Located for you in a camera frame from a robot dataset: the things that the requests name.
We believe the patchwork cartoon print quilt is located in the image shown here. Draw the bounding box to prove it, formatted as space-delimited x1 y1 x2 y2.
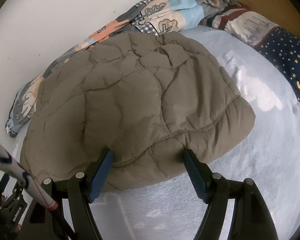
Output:
5 0 243 138

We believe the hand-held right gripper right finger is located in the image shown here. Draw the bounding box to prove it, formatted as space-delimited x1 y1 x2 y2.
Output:
183 149 278 240

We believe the olive puffer jacket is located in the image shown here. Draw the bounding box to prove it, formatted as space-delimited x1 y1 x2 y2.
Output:
19 31 256 190

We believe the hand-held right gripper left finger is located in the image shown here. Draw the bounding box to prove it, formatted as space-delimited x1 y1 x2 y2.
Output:
17 149 114 240

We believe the light blue cloud bed sheet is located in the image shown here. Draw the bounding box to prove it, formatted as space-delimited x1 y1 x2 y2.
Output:
10 26 300 240

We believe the navy star print pillow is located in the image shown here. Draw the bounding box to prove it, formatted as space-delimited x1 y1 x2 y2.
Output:
199 4 300 103

